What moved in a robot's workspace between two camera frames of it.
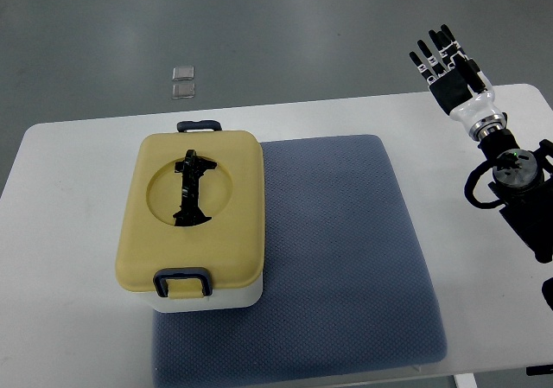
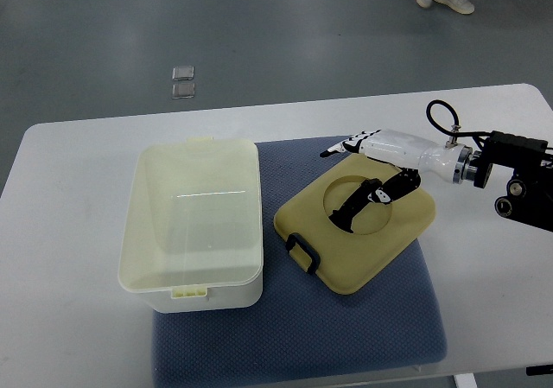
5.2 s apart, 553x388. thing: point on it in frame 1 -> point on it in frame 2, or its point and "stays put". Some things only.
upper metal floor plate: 181,73 stays put
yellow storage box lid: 196,200 -> 333,230
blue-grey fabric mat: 346,281 stays put
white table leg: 465,380 stays put
